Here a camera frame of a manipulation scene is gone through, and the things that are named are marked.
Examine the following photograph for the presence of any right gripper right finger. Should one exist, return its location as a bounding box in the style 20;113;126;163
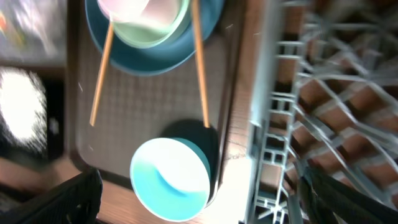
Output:
298;167;397;224

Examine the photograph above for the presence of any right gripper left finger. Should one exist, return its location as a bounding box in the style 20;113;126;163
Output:
1;169;103;223

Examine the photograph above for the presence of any light blue bowl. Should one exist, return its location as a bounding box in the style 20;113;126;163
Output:
129;138;211;222

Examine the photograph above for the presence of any white rice pile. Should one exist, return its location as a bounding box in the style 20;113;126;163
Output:
1;67;47;154

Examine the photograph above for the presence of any wooden chopstick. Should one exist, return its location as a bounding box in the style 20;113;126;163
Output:
191;0;210;128
90;22;114;126

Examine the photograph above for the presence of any pink cup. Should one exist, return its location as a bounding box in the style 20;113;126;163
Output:
97;0;182;24

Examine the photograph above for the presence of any grey dishwasher rack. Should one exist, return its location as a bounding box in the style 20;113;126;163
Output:
244;1;397;223

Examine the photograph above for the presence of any black waste tray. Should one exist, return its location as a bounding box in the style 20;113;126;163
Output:
1;67;65;169

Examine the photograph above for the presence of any brown serving tray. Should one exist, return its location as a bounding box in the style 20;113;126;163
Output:
68;1;245;201

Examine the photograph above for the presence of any dark blue plate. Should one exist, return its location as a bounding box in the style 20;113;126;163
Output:
85;0;224;76

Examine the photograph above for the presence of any clear plastic bin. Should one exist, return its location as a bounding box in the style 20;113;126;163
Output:
1;0;67;64

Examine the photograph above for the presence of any light green bowl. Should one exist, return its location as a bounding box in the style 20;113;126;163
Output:
111;0;191;49

